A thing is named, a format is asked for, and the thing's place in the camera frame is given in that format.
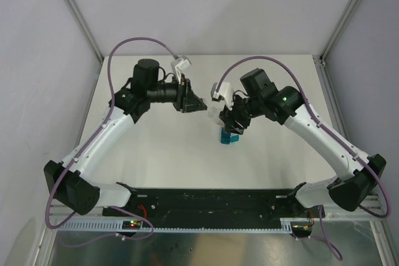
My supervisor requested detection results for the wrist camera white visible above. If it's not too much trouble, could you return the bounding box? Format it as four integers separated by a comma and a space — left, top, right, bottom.
171, 56, 191, 82
211, 82, 234, 111

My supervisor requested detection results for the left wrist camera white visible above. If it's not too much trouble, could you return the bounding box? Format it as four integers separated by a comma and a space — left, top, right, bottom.
171, 56, 191, 82

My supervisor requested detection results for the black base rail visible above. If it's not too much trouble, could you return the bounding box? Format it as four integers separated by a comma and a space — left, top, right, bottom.
102, 188, 319, 230

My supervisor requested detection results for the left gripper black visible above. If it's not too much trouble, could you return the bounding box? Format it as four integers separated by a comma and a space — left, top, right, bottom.
147, 73, 206, 113

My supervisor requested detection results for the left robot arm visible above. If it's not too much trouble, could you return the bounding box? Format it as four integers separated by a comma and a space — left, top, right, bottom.
44, 57, 207, 216

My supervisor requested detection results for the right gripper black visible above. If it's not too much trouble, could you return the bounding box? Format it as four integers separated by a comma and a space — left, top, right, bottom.
219, 92, 263, 135

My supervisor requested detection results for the left aluminium frame post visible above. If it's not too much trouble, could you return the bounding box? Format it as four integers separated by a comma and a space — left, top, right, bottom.
46, 0, 104, 62

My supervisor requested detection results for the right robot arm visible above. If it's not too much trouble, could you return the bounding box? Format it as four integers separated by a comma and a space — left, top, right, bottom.
213, 68, 387, 217

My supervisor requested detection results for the right aluminium frame post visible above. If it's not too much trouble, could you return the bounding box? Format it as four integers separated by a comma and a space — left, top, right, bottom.
320, 0, 378, 63

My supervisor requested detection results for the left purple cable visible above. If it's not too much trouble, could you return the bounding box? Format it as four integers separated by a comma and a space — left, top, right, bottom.
45, 37, 180, 231

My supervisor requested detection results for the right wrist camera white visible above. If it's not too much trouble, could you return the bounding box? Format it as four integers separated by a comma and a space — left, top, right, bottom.
211, 82, 234, 111

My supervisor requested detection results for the aluminium frame post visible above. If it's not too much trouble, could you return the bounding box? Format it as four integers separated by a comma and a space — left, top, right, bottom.
46, 0, 104, 62
320, 0, 378, 63

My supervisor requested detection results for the grey slotted cable duct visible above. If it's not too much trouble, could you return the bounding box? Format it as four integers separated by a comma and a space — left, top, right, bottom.
59, 219, 308, 234

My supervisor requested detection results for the teal weekly pill organizer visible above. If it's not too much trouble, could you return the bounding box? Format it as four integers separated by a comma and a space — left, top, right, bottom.
219, 128, 239, 145

